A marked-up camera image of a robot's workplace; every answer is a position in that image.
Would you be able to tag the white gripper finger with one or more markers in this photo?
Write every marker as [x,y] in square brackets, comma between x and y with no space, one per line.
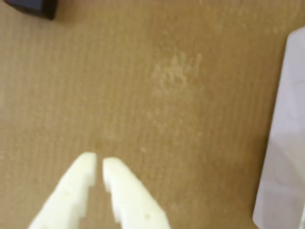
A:
[66,195]
[133,198]

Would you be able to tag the black rectangular block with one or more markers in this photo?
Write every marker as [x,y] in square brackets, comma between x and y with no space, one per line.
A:
[31,6]

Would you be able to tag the pale lilac plastic box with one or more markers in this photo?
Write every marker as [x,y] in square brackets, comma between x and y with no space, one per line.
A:
[283,143]

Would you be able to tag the brown cardboard sheet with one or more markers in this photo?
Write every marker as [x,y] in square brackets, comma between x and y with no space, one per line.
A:
[166,95]

